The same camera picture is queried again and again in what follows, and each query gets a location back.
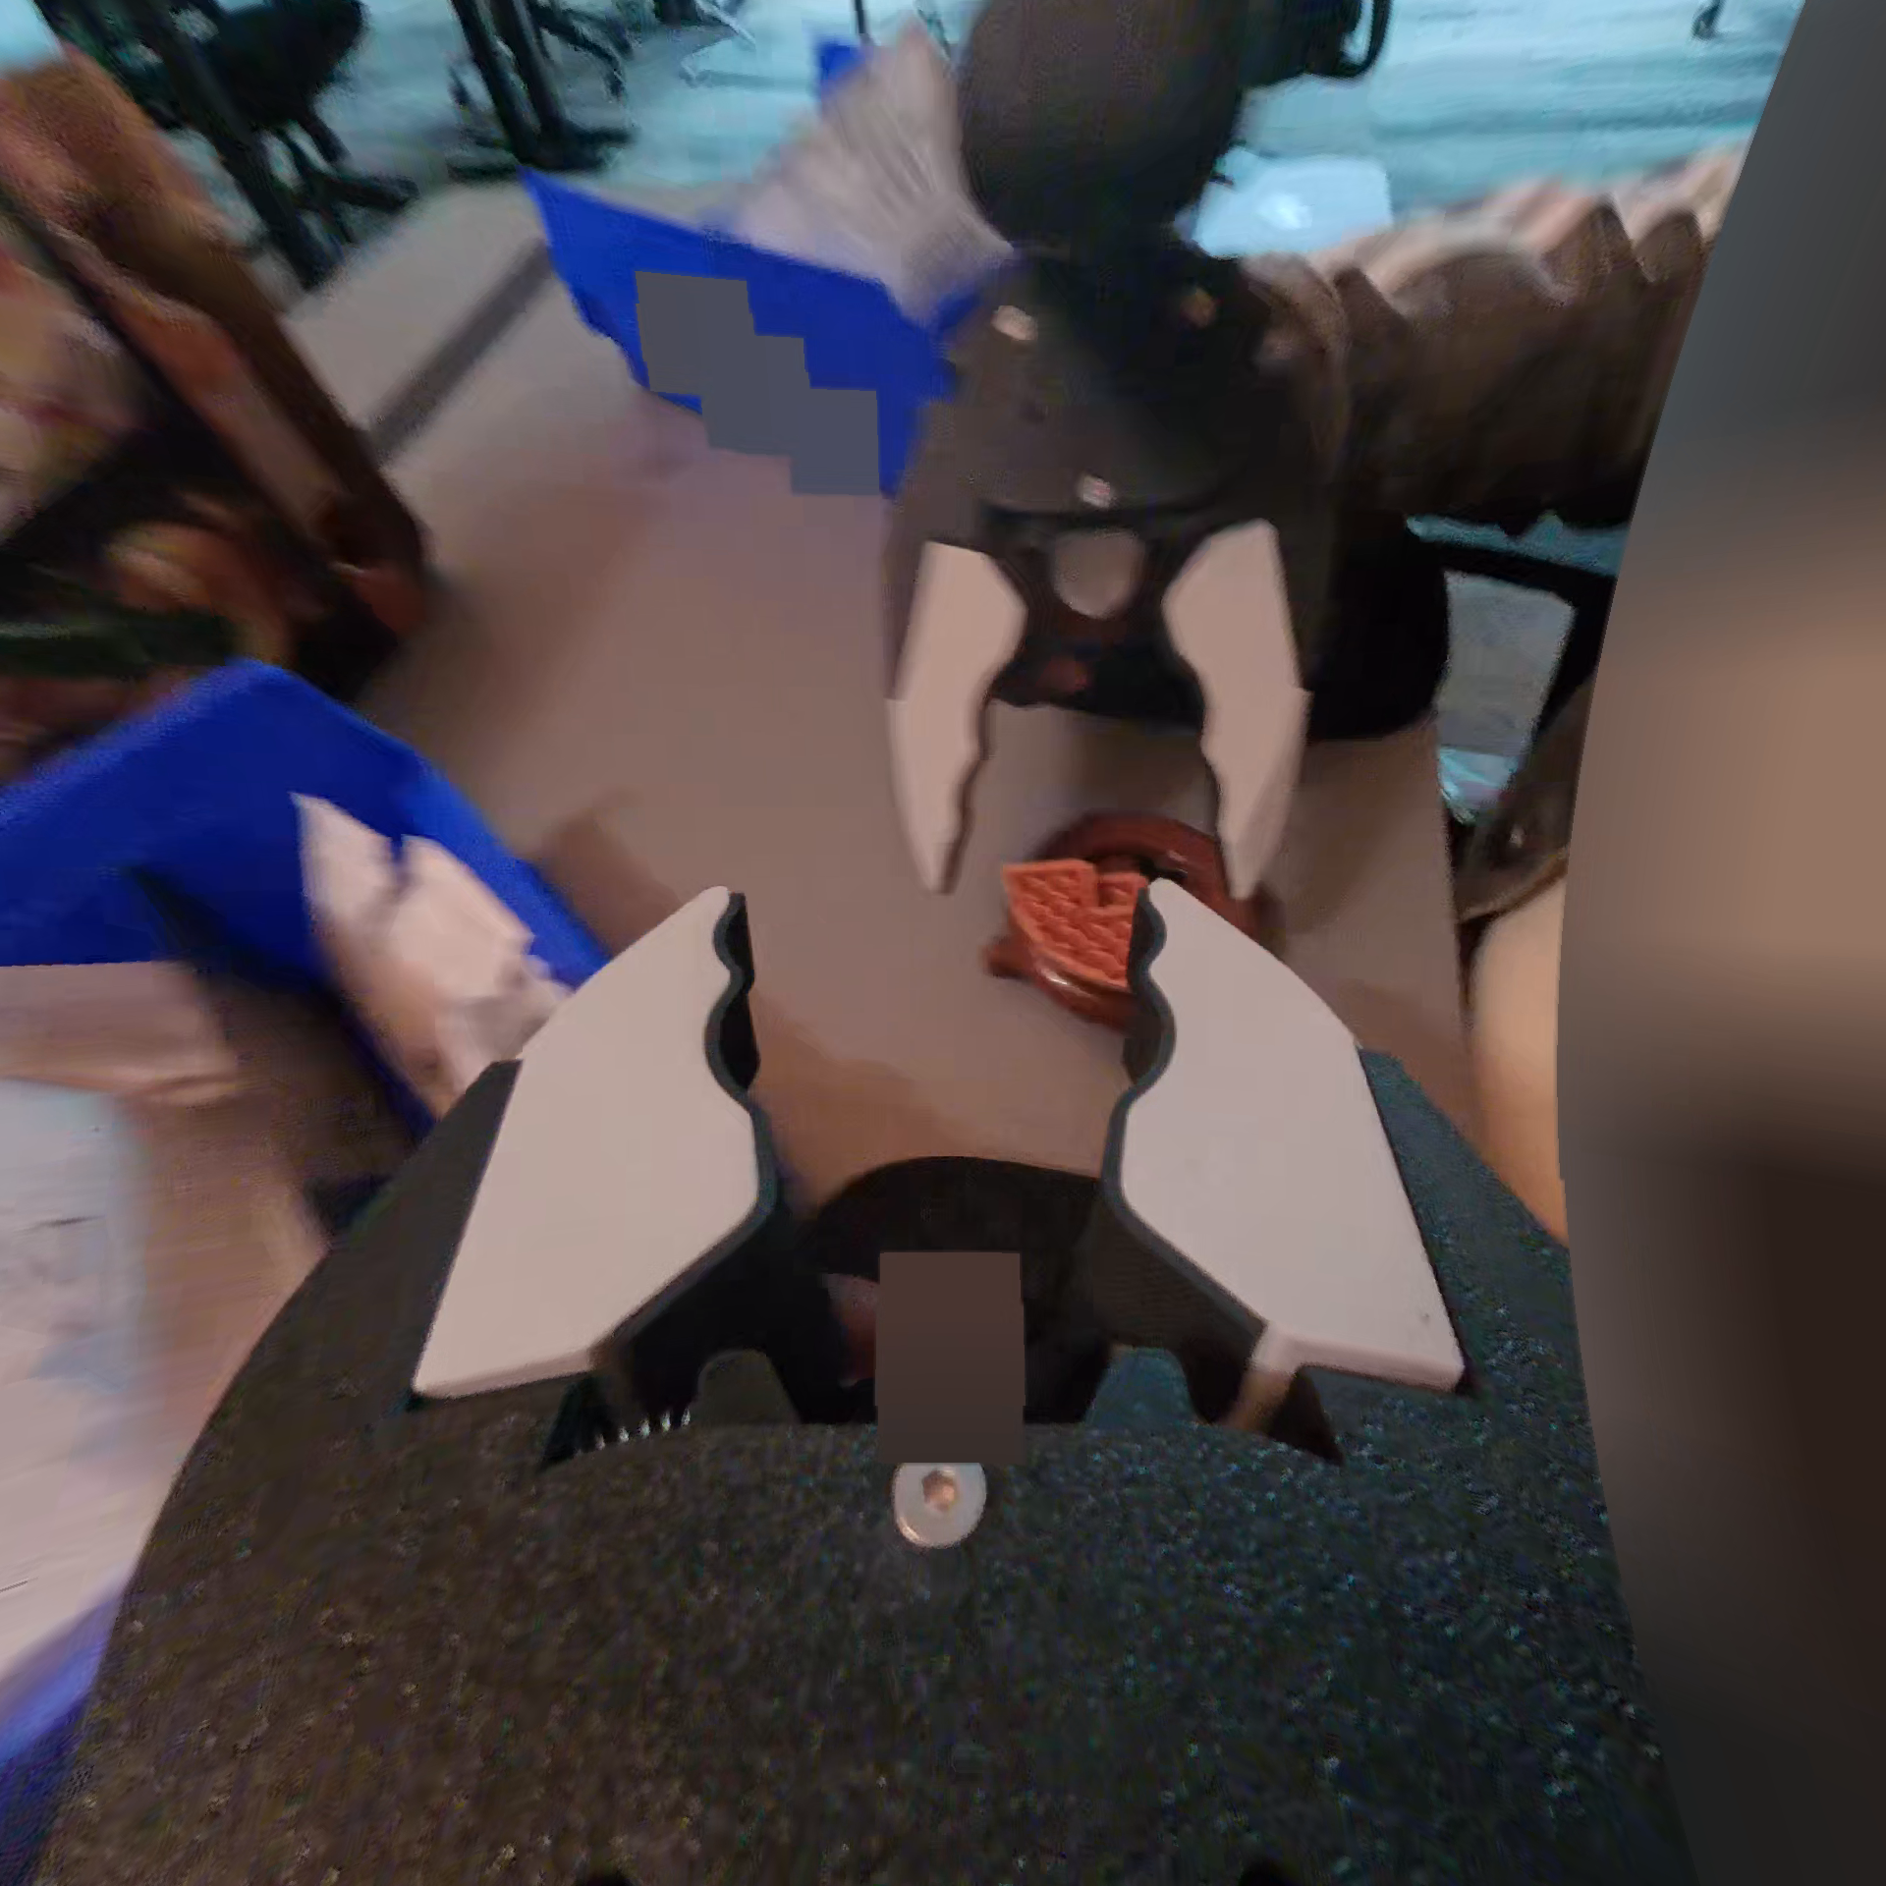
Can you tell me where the dark brown printed box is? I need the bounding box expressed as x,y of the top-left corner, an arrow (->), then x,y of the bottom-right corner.
0,59 -> 435,739

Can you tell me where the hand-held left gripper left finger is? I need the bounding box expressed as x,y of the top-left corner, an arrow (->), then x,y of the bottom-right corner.
409,886 -> 784,1400

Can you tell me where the black desk leg frame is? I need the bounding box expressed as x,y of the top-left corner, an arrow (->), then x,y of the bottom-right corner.
441,0 -> 636,171

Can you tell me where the torn white paper bag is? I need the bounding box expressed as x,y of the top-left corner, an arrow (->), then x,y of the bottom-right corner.
293,794 -> 577,1113

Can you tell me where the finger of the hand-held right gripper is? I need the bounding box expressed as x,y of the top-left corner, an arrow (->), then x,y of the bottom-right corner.
885,537 -> 1033,896
1161,518 -> 1316,905

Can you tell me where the blue bin with paper bags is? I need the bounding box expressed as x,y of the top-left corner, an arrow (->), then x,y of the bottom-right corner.
523,36 -> 1019,502

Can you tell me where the blue bin with lego pieces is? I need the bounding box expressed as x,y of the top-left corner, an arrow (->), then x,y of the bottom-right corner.
0,658 -> 613,1135

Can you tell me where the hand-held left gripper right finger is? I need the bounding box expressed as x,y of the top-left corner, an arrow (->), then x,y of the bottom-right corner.
1101,875 -> 1467,1427

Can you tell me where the black background office chair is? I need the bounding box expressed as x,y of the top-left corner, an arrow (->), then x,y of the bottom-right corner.
29,0 -> 414,283

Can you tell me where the black quilted armrest pad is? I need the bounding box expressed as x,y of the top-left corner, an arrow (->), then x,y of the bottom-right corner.
1016,517 -> 1452,746

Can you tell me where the person's beige shirt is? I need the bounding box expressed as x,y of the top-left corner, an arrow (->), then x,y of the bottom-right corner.
1465,884 -> 1571,1240

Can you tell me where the grey mesh office chair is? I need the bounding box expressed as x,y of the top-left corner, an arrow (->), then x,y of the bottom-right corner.
1398,508 -> 1623,739

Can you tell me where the round brown orange lego build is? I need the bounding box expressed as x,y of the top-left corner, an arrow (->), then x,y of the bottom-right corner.
984,812 -> 1284,1032

